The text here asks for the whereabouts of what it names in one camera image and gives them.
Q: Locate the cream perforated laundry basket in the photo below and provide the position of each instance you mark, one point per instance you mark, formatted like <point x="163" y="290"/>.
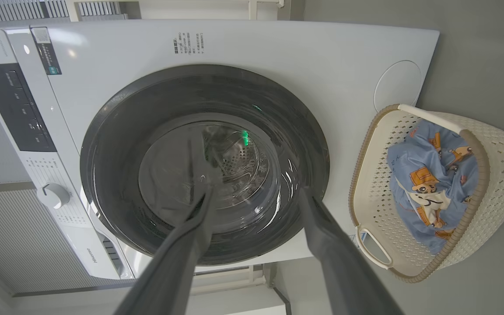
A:
<point x="374" y="175"/>

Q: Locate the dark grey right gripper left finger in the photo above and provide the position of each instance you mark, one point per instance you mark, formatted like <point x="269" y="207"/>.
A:
<point x="177" y="262"/>

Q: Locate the blue patterned cloth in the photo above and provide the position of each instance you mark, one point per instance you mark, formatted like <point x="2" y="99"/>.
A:
<point x="414" y="157"/>

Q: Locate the black washer control panel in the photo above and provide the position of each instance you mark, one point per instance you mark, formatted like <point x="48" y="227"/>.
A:
<point x="15" y="109"/>

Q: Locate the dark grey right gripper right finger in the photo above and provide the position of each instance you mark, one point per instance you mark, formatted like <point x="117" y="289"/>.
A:
<point x="339" y="271"/>

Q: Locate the dark product label sticker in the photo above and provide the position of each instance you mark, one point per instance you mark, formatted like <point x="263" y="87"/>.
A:
<point x="46" y="50"/>

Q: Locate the dark round glass washer door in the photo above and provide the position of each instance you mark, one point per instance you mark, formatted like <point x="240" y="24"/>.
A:
<point x="116" y="144"/>

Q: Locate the white washing machine dial knob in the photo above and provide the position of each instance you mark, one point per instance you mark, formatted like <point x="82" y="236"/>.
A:
<point x="54" y="195"/>

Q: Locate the round white filter cover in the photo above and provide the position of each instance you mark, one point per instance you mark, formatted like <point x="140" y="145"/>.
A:
<point x="397" y="85"/>

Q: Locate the white front-load washing machine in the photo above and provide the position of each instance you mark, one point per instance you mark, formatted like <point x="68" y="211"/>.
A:
<point x="322" y="65"/>

